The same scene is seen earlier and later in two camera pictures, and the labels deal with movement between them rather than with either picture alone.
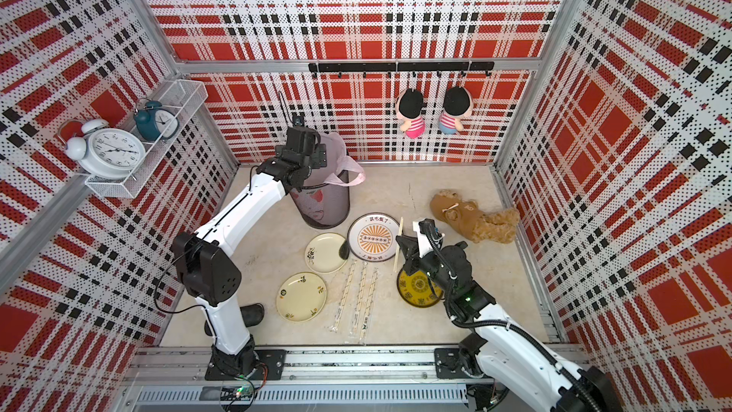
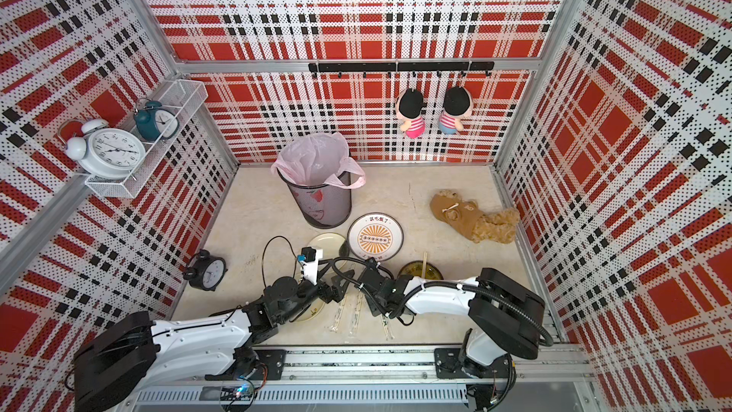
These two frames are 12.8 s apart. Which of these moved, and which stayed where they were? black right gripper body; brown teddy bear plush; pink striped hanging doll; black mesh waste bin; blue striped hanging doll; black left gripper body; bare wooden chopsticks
Moved: black right gripper body; black left gripper body; bare wooden chopsticks
Stayed: brown teddy bear plush; black mesh waste bin; blue striped hanging doll; pink striped hanging doll
